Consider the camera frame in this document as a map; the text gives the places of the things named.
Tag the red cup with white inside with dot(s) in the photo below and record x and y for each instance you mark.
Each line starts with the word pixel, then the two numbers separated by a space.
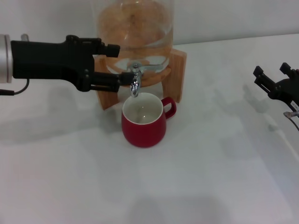
pixel 142 134

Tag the chrome faucet with lever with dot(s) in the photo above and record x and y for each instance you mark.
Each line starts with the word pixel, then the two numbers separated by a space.
pixel 134 89

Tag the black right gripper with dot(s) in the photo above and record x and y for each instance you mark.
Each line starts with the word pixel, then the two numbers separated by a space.
pixel 288 91

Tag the clear glass water dispenser jar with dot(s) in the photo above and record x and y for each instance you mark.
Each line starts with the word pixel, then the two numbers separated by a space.
pixel 135 28

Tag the wooden dispenser stand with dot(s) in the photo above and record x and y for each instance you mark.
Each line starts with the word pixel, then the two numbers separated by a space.
pixel 177 77

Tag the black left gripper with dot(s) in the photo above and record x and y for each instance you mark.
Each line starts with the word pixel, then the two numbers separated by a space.
pixel 51 60

